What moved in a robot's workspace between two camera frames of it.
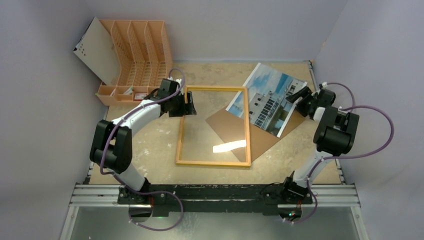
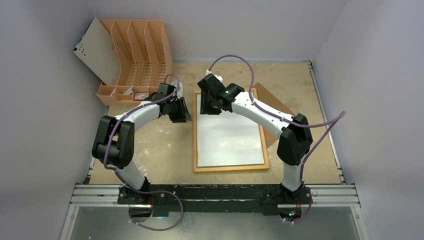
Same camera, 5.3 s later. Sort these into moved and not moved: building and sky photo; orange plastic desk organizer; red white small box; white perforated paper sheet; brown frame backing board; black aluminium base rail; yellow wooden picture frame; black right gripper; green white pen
Moved: black right gripper; yellow wooden picture frame; building and sky photo; brown frame backing board
Not moved: black aluminium base rail; red white small box; orange plastic desk organizer; green white pen; white perforated paper sheet
